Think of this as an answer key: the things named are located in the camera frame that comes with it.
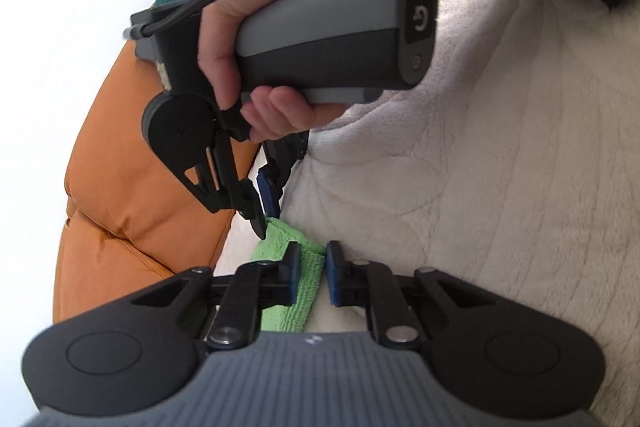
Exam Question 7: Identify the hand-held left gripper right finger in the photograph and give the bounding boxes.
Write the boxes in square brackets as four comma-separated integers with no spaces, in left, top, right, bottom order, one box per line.
[325,241,507,351]

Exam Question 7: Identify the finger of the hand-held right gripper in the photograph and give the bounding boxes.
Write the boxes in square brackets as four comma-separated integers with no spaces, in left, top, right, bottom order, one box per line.
[255,131,309,219]
[182,127,269,242]

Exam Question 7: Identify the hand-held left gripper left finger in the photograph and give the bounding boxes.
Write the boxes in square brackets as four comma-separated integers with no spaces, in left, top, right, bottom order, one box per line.
[130,242,303,354]

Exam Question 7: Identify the green microfiber towel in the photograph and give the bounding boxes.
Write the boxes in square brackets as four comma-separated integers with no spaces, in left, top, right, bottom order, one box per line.
[236,217,326,336]

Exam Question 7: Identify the orange leather sofa cushion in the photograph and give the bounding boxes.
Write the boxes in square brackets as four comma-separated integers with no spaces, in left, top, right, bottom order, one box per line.
[64,41,267,269]
[51,212,223,324]

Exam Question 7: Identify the white quilted blanket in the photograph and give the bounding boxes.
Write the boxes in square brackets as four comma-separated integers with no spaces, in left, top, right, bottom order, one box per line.
[212,0,640,390]

